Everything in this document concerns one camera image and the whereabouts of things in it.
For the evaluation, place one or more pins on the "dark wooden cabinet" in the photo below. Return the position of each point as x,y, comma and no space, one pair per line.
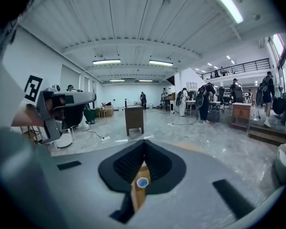
134,119

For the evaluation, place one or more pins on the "person's left forearm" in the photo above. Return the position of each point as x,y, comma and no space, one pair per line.
26,118

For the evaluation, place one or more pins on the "person's gray shirt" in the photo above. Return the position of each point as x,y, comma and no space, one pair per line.
7,85

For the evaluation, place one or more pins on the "white round base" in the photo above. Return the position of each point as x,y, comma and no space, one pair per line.
64,141

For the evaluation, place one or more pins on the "dark wooden rack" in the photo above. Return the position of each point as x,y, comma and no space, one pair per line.
168,101

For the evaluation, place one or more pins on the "white power strip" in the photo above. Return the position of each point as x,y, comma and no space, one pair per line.
105,138

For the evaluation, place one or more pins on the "wooden stool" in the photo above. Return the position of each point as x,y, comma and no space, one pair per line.
103,113

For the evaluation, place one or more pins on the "blue paper cup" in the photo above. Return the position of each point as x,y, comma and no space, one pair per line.
142,182

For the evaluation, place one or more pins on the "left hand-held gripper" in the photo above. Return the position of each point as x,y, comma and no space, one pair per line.
33,88

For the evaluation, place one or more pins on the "long ceiling light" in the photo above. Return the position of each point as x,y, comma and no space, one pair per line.
145,80
226,2
106,62
161,63
117,80

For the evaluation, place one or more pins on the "white panelled cabinet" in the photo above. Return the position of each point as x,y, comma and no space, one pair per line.
191,86

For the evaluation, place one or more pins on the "white table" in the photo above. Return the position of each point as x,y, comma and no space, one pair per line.
193,101

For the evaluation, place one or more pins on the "dark step platform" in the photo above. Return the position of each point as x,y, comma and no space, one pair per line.
264,133

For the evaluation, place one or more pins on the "cardboard box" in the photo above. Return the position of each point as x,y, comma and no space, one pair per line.
109,111

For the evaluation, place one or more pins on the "black mezzanine railing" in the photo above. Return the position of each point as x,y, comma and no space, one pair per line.
238,68

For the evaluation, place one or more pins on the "dark green bin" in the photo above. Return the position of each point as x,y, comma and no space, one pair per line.
90,115

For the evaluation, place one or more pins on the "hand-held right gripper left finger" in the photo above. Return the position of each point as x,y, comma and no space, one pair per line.
90,187

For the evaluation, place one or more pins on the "light wooden white-topped cabinet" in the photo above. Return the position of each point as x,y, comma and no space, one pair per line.
240,114

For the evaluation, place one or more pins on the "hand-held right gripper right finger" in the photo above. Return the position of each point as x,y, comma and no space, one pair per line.
195,194

